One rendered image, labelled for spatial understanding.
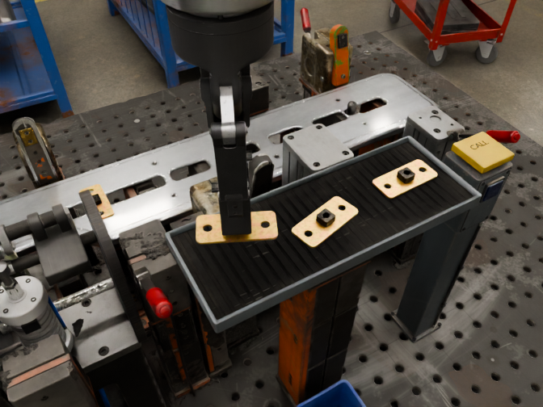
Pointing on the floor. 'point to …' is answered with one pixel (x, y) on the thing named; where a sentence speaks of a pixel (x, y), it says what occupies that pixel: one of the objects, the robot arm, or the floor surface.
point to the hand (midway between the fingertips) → (234, 199)
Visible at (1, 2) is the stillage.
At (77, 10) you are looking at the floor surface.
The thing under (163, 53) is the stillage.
